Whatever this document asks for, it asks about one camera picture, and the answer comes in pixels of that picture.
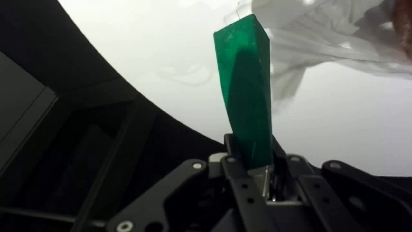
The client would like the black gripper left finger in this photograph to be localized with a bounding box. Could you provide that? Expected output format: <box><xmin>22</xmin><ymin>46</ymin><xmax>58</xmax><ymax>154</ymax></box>
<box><xmin>106</xmin><ymin>132</ymin><xmax>276</xmax><ymax>232</ymax></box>

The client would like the green bottle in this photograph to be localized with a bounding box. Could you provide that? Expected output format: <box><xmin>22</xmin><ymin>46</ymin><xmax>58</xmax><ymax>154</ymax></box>
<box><xmin>213</xmin><ymin>12</ymin><xmax>277</xmax><ymax>171</ymax></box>

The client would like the translucent white plastic bag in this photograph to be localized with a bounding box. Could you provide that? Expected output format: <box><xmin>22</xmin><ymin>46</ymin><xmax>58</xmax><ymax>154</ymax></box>
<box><xmin>223</xmin><ymin>0</ymin><xmax>412</xmax><ymax>102</ymax></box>

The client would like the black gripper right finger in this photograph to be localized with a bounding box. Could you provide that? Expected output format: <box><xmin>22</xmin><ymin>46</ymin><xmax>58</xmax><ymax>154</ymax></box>
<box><xmin>270</xmin><ymin>135</ymin><xmax>412</xmax><ymax>232</ymax></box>

